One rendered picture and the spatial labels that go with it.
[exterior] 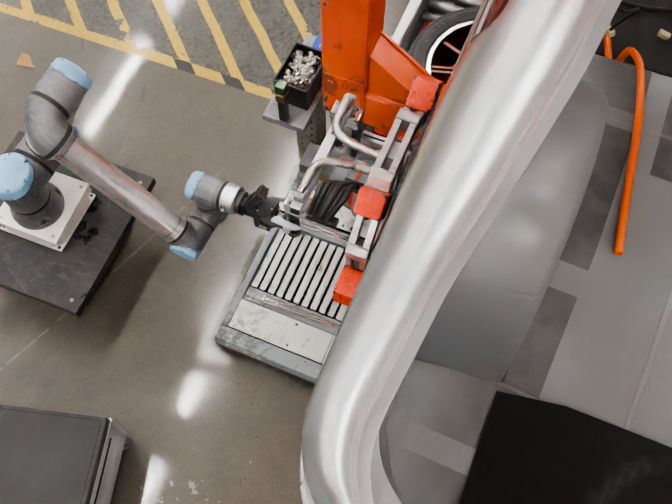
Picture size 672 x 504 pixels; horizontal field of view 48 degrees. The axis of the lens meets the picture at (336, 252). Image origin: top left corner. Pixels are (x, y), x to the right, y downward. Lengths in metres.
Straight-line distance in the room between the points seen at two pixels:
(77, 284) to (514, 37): 1.94
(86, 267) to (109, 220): 0.20
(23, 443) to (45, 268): 0.64
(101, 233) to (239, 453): 0.96
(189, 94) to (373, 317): 2.50
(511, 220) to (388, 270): 0.57
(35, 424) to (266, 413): 0.80
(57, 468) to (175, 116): 1.64
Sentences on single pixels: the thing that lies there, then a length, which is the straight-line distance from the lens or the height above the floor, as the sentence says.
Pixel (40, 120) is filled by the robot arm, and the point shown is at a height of 1.13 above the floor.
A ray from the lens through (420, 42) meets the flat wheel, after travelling 3.08.
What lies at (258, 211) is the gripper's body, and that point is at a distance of 2.26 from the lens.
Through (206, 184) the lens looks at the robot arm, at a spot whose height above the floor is 0.85.
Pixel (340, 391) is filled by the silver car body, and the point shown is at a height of 1.64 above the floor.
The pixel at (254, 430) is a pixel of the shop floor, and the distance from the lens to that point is 2.89.
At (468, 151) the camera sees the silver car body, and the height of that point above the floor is 1.75.
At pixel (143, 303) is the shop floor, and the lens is 3.12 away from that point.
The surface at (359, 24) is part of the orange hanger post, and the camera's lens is 2.42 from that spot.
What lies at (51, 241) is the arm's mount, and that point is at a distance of 2.91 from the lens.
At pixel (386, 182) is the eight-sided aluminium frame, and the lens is 1.98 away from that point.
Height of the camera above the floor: 2.81
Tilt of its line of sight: 64 degrees down
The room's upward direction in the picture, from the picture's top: straight up
